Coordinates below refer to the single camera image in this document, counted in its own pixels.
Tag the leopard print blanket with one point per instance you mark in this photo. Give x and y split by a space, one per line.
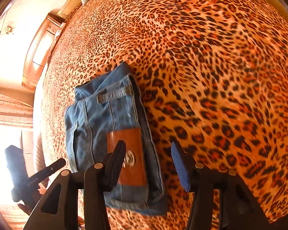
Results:
206 64

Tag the person's left hand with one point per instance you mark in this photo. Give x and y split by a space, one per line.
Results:
26 208

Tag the blue denim pants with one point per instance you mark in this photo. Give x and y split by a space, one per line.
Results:
98 115

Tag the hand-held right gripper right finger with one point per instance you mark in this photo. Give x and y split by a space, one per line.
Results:
181 165

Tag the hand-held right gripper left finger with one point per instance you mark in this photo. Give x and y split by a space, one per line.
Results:
116 163

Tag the wooden nightstand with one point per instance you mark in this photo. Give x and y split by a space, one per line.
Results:
40 52

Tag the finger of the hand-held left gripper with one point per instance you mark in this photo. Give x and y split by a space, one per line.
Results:
49 169

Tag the wooden headboard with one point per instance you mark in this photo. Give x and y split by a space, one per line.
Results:
69 4

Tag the patterned curtain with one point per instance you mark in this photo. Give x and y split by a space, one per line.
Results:
9 110

